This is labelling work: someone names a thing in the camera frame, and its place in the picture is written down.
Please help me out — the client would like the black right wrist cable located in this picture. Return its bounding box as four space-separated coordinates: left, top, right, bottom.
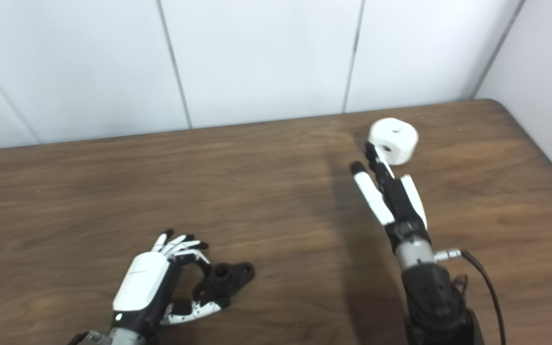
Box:
434 248 506 345

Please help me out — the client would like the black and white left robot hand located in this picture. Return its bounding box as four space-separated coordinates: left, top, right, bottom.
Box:
112 229 224 336

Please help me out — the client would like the round white piece with holes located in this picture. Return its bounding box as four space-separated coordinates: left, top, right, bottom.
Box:
368 118 419 166

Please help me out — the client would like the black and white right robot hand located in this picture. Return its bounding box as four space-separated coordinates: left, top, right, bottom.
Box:
350 141 432 250

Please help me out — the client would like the black flanged holder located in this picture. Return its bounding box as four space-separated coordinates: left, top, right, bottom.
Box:
192 262 255 307

